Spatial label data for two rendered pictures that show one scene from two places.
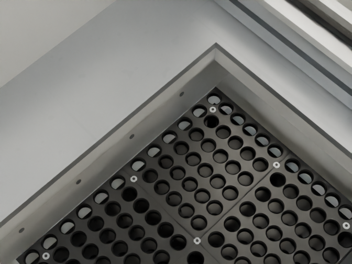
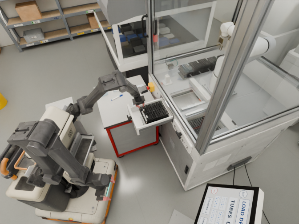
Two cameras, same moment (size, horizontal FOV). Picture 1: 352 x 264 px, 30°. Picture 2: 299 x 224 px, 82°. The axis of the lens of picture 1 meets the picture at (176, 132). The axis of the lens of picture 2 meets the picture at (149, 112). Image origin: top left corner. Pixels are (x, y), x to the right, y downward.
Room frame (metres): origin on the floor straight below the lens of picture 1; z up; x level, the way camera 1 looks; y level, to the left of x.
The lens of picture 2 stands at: (1.08, -0.09, 2.07)
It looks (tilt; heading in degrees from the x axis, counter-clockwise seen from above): 50 degrees down; 204
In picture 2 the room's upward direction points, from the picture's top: 3 degrees counter-clockwise
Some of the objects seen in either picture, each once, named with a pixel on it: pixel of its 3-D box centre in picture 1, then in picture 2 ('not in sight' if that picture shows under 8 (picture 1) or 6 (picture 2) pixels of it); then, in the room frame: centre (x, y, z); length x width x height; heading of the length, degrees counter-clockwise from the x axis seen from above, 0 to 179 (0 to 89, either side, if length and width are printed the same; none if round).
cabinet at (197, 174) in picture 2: not in sight; (203, 126); (-0.23, 0.01, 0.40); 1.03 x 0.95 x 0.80; 42
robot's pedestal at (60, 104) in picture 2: not in sight; (73, 130); (0.34, -1.44, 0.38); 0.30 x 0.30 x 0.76; 45
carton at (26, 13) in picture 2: not in sight; (29, 11); (-1.80, -4.12, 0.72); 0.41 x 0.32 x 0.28; 135
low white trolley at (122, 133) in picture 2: not in sight; (128, 118); (-0.04, -0.87, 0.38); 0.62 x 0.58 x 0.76; 42
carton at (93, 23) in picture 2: not in sight; (96, 19); (-2.78, -3.15, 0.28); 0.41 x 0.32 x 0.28; 135
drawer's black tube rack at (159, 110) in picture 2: not in sight; (153, 113); (0.14, -0.46, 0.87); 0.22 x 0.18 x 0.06; 132
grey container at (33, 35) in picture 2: not in sight; (34, 35); (-1.68, -4.22, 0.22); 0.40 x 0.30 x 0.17; 135
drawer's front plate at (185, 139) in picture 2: not in sight; (181, 135); (0.29, -0.16, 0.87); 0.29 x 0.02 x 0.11; 42
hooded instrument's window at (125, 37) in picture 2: not in sight; (139, 9); (-1.43, -1.28, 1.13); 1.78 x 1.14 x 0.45; 42
